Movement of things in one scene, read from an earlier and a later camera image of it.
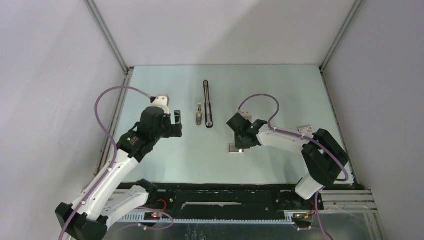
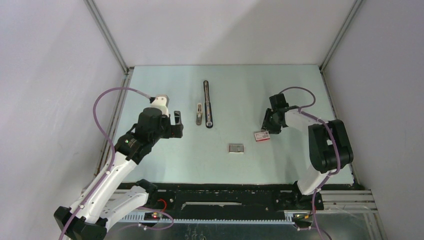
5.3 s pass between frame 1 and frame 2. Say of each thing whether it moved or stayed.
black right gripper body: moved
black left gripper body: stayed
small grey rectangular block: stayed
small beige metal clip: stayed
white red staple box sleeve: moved
